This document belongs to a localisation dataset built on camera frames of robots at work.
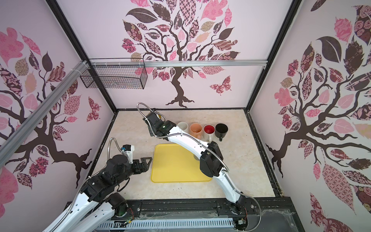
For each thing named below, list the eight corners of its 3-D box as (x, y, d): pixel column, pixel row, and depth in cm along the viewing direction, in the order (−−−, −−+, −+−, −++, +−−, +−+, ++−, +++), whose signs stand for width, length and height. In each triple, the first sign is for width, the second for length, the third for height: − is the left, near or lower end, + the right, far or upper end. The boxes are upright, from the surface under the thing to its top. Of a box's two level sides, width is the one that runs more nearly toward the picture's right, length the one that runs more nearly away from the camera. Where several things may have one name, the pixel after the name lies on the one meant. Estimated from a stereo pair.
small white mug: (203, 141, 101) (204, 136, 96) (202, 129, 107) (203, 124, 102) (215, 141, 100) (216, 136, 96) (213, 129, 107) (214, 124, 102)
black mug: (215, 142, 100) (217, 135, 93) (213, 130, 107) (215, 123, 100) (227, 142, 100) (229, 135, 93) (224, 130, 107) (227, 123, 100)
